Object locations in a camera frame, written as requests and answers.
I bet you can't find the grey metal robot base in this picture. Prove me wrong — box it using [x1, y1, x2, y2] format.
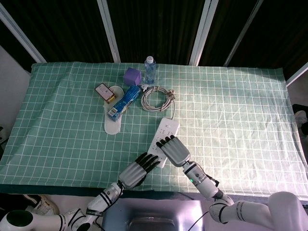
[102, 199, 212, 231]

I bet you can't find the white power strip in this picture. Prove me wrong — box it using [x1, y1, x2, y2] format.
[147, 117, 180, 169]

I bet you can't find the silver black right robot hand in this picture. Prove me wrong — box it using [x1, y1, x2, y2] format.
[155, 135, 192, 167]

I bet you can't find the thin black cable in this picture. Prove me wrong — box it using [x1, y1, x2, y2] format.
[187, 211, 210, 231]

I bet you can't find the purple cube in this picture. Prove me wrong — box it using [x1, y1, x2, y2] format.
[123, 67, 142, 86]

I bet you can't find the white black striped shoe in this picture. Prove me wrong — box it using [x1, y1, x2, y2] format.
[23, 193, 60, 216]

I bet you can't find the green checked tablecloth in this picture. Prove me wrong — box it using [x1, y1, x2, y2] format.
[0, 61, 308, 199]

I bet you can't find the clear plastic water bottle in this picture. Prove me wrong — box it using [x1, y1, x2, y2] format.
[143, 55, 157, 85]

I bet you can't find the long blue carton box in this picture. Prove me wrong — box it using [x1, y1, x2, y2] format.
[107, 85, 142, 121]

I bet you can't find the white shoe insole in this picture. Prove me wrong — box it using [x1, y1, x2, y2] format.
[103, 85, 125, 135]

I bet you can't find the white cable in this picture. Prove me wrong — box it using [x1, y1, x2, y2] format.
[140, 83, 178, 121]

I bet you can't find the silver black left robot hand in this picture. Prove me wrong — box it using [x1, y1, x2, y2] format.
[117, 152, 161, 190]

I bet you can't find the white frame post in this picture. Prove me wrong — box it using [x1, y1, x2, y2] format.
[223, 0, 264, 67]
[286, 61, 308, 86]
[0, 4, 46, 63]
[189, 0, 219, 66]
[97, 0, 121, 63]

